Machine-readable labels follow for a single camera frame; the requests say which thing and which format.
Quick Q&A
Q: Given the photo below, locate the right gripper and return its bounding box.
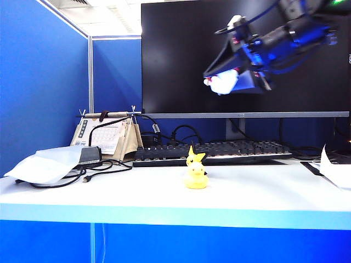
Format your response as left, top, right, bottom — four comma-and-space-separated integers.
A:
203, 22, 338, 95

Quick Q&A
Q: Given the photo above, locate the yellow Pichu doll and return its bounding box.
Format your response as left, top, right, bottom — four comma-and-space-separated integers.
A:
186, 141, 207, 176

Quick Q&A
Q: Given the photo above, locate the grey monitor stand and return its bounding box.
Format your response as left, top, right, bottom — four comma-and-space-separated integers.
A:
225, 118, 247, 142

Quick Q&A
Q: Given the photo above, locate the black computer monitor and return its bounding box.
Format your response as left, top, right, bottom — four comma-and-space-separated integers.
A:
140, 0, 351, 119

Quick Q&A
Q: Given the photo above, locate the black mechanical keyboard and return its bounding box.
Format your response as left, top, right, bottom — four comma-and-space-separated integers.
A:
132, 140, 293, 168

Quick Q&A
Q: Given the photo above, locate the yellow rubber duck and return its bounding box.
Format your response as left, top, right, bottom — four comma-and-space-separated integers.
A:
184, 161, 208, 190

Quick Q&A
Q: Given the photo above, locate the white paper sheet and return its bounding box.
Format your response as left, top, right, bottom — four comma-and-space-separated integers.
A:
319, 143, 351, 192

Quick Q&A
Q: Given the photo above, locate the beige desk calendar stand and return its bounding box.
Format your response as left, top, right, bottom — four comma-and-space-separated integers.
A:
70, 105, 144, 161

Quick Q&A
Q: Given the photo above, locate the grey docking hub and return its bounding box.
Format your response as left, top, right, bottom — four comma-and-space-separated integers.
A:
78, 146, 103, 165

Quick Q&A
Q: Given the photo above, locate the white translucent plastic bag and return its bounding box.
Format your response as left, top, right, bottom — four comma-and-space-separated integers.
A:
3, 145, 86, 185

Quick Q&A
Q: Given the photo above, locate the dark gripper cable loop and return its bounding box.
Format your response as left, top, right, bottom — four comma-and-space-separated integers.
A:
214, 0, 281, 36

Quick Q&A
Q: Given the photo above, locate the black cable behind keyboard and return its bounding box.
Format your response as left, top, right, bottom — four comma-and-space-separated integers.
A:
171, 124, 204, 146

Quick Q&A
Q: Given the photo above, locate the black hub cable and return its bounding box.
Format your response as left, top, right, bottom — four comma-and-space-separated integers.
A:
88, 113, 160, 150

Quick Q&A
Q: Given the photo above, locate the grey partition post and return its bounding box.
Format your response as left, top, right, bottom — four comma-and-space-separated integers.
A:
88, 35, 94, 113

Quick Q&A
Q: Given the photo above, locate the black cable with USB plug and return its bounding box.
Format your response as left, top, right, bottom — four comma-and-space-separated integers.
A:
83, 158, 134, 183

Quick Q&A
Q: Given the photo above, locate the black looped cable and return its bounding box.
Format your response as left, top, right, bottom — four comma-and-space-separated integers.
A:
14, 167, 87, 190

